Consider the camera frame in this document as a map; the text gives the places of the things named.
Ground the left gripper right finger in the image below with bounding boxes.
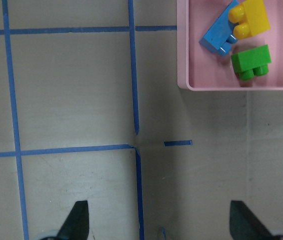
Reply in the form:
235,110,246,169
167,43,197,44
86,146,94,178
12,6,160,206
229,200,277,240

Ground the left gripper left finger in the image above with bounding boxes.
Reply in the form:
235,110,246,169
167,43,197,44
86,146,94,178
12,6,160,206
55,200,90,240

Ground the green toy block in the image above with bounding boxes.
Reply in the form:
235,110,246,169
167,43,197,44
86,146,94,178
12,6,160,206
231,44,272,81

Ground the yellow toy block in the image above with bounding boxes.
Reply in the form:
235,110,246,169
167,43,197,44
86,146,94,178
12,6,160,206
228,0,271,40

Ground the pink plastic box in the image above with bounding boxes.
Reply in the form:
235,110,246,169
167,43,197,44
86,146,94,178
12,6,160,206
177,0,283,91

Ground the blue toy block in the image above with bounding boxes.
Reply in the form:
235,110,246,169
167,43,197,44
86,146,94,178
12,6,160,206
199,0,239,57

